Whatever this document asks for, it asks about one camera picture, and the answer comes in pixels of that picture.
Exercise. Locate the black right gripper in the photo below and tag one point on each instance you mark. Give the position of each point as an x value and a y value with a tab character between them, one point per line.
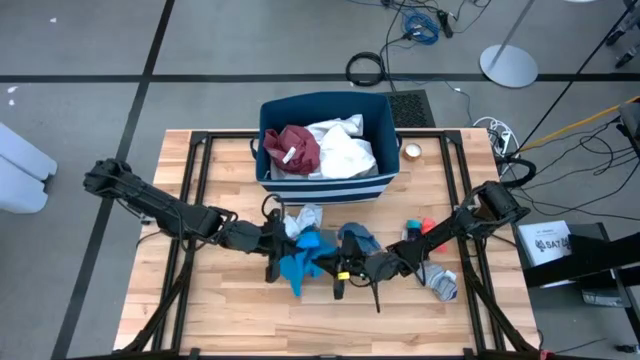
357	270

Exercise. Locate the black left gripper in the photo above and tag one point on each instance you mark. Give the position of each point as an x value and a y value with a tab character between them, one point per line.
274	240

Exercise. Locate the cyan knit cloth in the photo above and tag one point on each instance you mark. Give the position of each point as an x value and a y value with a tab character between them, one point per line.
305	265

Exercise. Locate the blue-grey garment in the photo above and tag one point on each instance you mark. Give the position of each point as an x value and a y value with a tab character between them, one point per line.
367	237

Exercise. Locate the white handwritten paper tag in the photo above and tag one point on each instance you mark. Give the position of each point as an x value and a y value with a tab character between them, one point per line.
290	155

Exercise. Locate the maroon shirt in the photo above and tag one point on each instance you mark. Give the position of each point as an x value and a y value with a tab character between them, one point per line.
295	142

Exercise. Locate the white towel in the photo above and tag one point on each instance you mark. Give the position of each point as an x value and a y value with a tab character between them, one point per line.
345	150

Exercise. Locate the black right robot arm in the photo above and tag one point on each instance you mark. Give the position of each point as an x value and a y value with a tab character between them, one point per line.
450	227

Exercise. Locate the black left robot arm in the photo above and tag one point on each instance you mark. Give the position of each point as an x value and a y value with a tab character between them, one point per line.
165	215

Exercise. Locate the small white garment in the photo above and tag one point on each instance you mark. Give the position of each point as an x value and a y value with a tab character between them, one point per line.
305	217

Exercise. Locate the navy white striped fabric basket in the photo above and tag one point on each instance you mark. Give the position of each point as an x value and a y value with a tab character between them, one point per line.
325	192

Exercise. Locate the teal sock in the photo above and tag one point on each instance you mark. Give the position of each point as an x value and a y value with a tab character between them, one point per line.
413	227

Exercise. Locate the coral sock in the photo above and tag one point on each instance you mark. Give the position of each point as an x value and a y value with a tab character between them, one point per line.
432	227

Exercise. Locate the grey striped socks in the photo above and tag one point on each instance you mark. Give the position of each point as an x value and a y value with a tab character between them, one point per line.
442	285

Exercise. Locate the tan tape roll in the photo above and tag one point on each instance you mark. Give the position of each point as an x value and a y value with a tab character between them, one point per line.
413	151

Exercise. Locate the black floor mat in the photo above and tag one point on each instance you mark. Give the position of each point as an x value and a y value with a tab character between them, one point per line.
410	109

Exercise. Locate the white printed box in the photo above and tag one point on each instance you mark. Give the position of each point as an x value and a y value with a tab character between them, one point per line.
545	242

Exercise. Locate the black power strip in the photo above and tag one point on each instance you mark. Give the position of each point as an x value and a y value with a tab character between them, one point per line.
445	24

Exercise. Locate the grey round-base stand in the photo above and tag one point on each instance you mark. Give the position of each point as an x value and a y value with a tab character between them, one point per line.
508	65

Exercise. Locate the black equipment bar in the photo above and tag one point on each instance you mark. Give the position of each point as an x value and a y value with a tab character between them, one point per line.
600	255

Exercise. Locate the pale blue-white furniture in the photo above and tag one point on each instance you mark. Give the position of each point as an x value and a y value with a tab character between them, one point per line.
22	170

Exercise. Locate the wooden pole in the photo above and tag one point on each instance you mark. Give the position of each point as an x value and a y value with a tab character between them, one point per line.
580	124

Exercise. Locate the thin black pole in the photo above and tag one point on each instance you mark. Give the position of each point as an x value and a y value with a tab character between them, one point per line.
575	82

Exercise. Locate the black aluminium table frame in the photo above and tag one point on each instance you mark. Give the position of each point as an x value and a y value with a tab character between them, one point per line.
200	175

